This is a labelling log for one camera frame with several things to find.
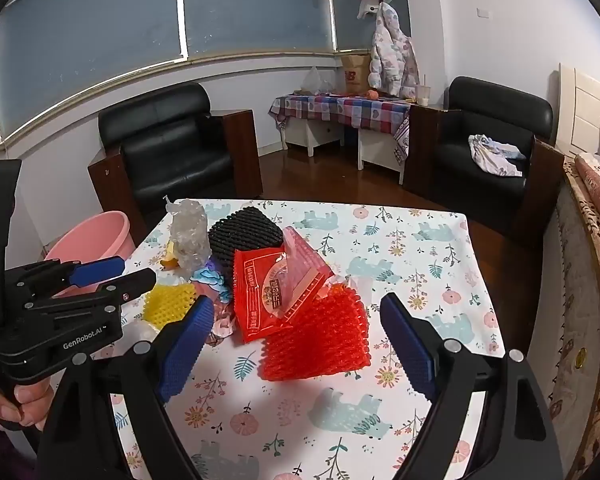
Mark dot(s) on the person's left forearm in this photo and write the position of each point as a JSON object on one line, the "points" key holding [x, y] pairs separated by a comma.
{"points": [[0, 455]]}

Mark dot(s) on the checkered tablecloth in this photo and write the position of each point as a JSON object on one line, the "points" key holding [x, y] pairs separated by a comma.
{"points": [[350, 107]]}

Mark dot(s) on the brown paper bag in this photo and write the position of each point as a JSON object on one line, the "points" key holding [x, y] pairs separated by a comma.
{"points": [[355, 72]]}

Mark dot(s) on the red foam net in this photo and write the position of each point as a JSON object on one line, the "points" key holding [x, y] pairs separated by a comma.
{"points": [[320, 340]]}

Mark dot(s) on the bear print tablecloth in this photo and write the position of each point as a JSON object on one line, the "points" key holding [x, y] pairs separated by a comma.
{"points": [[330, 425]]}

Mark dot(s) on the cup with straw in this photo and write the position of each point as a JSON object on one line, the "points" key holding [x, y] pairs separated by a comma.
{"points": [[423, 94]]}

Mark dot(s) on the yellow foam net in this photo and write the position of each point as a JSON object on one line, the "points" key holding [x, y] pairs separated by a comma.
{"points": [[167, 305]]}

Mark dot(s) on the white desk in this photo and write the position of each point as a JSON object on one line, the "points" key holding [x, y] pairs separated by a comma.
{"points": [[375, 150]]}

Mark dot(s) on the window with grey blinds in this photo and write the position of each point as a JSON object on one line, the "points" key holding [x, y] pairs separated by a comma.
{"points": [[105, 35]]}

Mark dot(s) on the clear plastic film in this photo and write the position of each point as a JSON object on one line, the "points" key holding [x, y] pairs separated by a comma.
{"points": [[360, 287]]}

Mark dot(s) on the cream bed headboard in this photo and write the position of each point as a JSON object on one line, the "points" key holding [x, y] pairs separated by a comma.
{"points": [[580, 110]]}

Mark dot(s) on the crumpled printed cloth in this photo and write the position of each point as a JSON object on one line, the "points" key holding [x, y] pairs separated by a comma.
{"points": [[495, 155]]}

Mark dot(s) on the orange peel scrap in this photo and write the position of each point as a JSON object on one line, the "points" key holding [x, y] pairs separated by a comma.
{"points": [[170, 262]]}

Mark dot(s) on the clear plastic bag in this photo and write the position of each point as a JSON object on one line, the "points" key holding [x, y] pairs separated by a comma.
{"points": [[319, 82]]}

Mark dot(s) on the pink translucent pouch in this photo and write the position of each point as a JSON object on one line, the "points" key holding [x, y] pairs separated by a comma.
{"points": [[305, 260]]}

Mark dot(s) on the pink plastic basin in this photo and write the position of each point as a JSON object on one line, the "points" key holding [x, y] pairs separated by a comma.
{"points": [[95, 235]]}

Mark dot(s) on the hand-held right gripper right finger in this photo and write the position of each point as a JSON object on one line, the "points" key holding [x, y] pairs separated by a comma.
{"points": [[405, 345]]}

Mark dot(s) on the blue and white wrapper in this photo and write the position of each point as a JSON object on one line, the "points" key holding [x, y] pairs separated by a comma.
{"points": [[207, 277]]}

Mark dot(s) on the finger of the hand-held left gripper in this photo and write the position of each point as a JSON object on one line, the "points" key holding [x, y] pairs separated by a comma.
{"points": [[135, 282], [97, 267]]}

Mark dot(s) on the person's left hand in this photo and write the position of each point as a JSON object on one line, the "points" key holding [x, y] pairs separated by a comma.
{"points": [[30, 400]]}

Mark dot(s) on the pastel hanging jacket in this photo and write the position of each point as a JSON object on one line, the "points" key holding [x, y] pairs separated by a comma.
{"points": [[392, 55]]}

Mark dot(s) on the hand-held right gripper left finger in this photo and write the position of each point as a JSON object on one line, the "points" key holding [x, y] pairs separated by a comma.
{"points": [[187, 345]]}

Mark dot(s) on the black leather armchair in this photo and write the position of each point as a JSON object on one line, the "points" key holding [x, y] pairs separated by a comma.
{"points": [[175, 160], [480, 135]]}

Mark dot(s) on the black foam net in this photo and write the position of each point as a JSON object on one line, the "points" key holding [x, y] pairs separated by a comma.
{"points": [[245, 235]]}

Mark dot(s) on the clear bubble wrap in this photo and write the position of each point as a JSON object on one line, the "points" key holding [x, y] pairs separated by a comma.
{"points": [[187, 235]]}

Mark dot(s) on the floral bed blanket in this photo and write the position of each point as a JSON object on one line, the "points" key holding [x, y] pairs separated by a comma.
{"points": [[585, 285]]}

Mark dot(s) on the red snack packet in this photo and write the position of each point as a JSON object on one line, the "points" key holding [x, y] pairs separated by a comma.
{"points": [[252, 305]]}

